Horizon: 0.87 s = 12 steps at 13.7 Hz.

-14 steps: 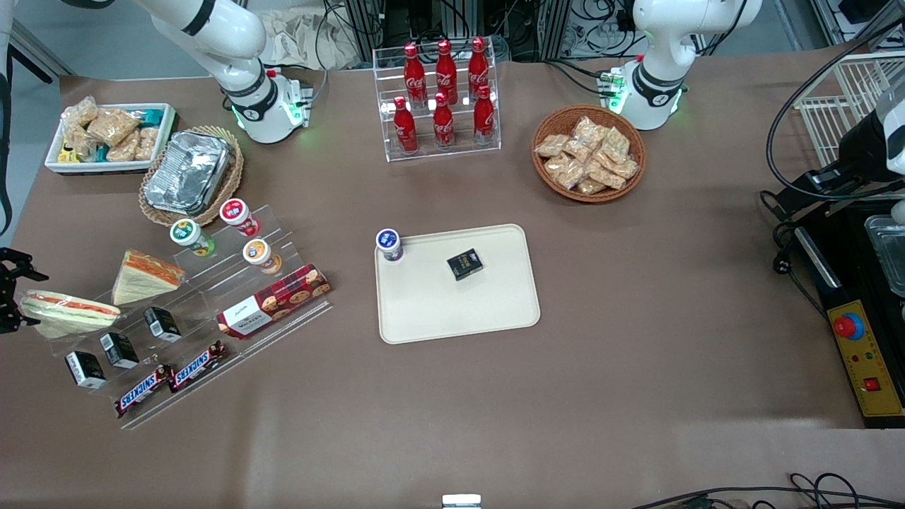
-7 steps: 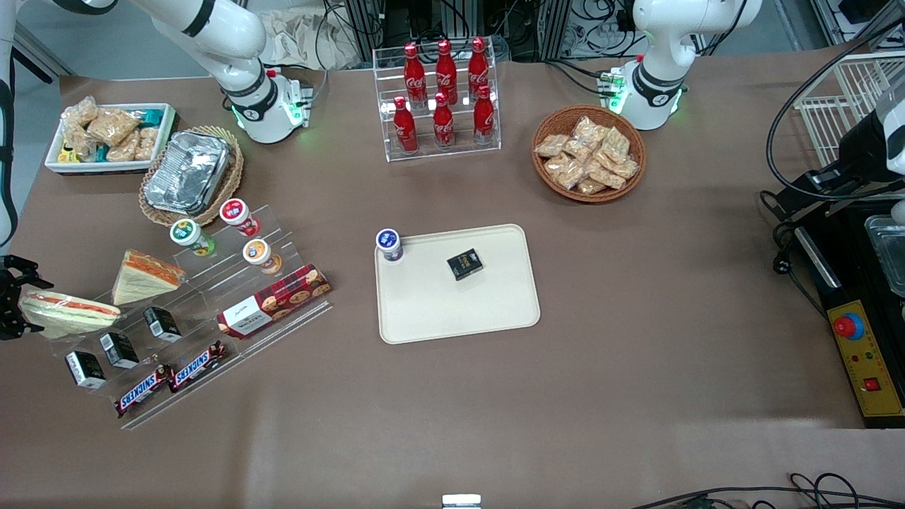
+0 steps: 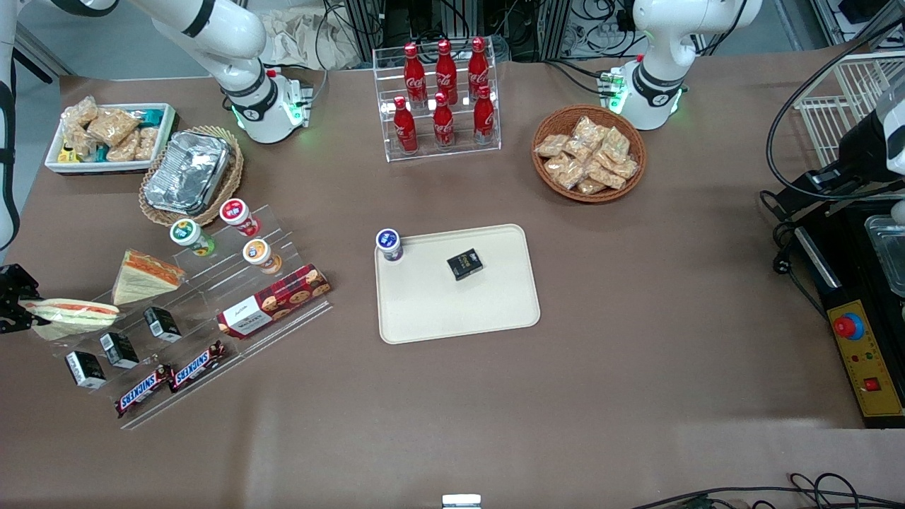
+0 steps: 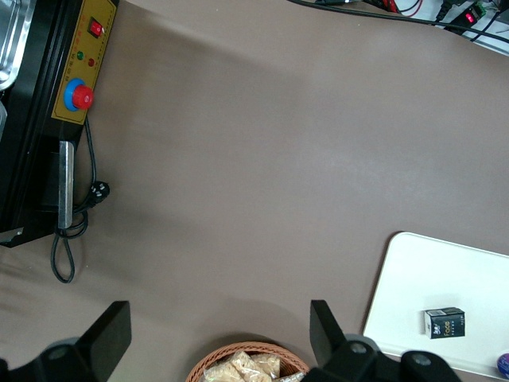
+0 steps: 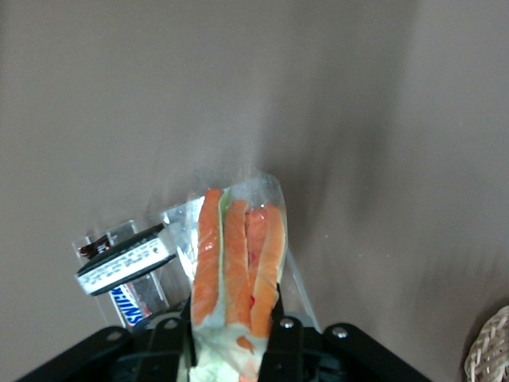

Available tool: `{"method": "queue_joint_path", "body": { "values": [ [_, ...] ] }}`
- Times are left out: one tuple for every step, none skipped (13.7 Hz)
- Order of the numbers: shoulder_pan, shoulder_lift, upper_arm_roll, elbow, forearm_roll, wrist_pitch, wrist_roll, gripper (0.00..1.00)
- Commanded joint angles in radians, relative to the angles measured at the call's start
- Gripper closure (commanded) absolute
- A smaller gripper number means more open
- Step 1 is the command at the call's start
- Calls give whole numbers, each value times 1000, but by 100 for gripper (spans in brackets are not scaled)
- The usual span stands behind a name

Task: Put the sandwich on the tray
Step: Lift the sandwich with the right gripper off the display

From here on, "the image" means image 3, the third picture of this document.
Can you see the crumpled beige cloth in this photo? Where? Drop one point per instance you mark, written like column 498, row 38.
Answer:
column 304, row 39

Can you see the yellow control box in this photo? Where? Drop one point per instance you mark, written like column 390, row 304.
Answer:
column 873, row 396

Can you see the round wicker basket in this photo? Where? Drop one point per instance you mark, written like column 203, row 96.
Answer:
column 564, row 116

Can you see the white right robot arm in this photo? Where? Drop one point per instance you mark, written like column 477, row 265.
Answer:
column 233, row 42

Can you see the stainless steel pan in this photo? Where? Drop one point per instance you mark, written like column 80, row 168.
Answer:
column 891, row 254

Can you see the black equipment rack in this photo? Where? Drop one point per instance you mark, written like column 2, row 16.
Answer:
column 424, row 21

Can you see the blue lid yogurt cup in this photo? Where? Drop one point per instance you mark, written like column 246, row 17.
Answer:
column 388, row 240

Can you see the red coca-cola bottle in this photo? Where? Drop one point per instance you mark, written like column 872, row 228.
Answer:
column 443, row 125
column 484, row 118
column 405, row 129
column 478, row 67
column 445, row 71
column 413, row 74

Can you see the snickers chocolate bar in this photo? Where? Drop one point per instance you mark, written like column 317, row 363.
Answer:
column 143, row 391
column 198, row 366

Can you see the triangular sandwich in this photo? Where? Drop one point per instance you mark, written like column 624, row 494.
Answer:
column 138, row 279

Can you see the orange lid yogurt cup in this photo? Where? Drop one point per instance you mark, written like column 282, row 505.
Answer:
column 257, row 251

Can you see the white rectangular bin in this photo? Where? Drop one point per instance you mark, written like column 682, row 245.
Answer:
column 168, row 131

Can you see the clear bagged snack pack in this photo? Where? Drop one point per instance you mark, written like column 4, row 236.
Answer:
column 616, row 143
column 124, row 148
column 78, row 143
column 587, row 131
column 626, row 168
column 578, row 150
column 565, row 172
column 112, row 126
column 590, row 186
column 147, row 143
column 605, row 175
column 551, row 145
column 79, row 113

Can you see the teal snack packet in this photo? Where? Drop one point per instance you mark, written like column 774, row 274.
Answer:
column 150, row 115

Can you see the green lid yogurt cup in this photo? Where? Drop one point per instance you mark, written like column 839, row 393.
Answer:
column 185, row 232

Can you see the red lid yogurt cup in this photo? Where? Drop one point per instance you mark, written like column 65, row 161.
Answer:
column 235, row 211

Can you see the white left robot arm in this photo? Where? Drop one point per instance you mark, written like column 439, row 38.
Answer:
column 664, row 63

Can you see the black appliance base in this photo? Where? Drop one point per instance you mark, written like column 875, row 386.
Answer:
column 841, row 240

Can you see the clear acrylic tiered display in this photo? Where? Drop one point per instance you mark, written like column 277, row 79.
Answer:
column 212, row 279

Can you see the aluminium foil container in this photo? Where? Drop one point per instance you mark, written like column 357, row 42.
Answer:
column 187, row 173

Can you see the long hot dog sandwich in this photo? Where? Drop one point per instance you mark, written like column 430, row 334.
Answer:
column 71, row 311

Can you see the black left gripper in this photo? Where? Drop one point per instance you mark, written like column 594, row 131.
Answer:
column 843, row 172

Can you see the small yellow packet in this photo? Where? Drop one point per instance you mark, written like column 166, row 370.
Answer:
column 67, row 153

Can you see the small black box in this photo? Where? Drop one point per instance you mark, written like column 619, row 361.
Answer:
column 162, row 324
column 464, row 264
column 85, row 369
column 119, row 350

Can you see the red plaid cookie box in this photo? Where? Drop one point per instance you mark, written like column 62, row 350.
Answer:
column 276, row 300

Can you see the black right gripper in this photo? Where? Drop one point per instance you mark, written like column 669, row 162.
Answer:
column 10, row 288

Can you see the beige plastic tray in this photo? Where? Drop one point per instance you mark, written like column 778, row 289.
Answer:
column 459, row 311

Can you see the clear acrylic bottle rack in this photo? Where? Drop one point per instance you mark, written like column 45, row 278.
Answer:
column 459, row 153

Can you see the oval wicker basket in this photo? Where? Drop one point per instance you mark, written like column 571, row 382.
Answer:
column 237, row 170

